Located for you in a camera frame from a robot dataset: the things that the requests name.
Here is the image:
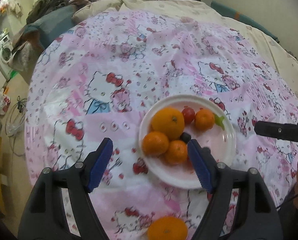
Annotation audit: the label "teal rolled mat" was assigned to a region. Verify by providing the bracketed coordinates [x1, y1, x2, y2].
[210, 1, 280, 43]

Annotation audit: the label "white pink oval plate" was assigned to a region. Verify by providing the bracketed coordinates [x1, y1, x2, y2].
[138, 94, 236, 190]

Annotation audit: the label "small mandarin near leaf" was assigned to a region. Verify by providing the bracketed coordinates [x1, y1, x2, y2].
[195, 109, 215, 132]

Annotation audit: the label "cables on floor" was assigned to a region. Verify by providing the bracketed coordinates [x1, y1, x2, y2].
[4, 96, 28, 157]

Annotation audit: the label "white washing machine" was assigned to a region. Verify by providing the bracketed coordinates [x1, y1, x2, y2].
[0, 33, 13, 81]

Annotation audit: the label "red cherry tomato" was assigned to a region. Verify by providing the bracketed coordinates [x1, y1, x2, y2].
[182, 107, 196, 125]

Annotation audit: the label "large orange in plate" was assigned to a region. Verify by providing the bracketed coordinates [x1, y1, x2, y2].
[151, 107, 185, 140]

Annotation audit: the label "dark purple grape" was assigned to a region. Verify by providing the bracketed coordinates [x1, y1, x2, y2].
[179, 132, 191, 144]

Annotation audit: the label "pile of clothes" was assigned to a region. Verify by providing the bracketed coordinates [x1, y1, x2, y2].
[26, 0, 99, 24]

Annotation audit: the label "large orange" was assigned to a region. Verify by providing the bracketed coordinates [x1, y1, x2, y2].
[151, 107, 185, 140]
[147, 216, 188, 240]

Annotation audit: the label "orange mandarin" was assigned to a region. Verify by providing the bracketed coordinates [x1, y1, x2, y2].
[141, 131, 170, 156]

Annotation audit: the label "pink Hello Kitty bedsheet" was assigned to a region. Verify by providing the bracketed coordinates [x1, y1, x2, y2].
[25, 10, 298, 239]

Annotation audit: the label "mandarin in plate front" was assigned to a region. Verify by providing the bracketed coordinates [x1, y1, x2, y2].
[164, 140, 188, 165]

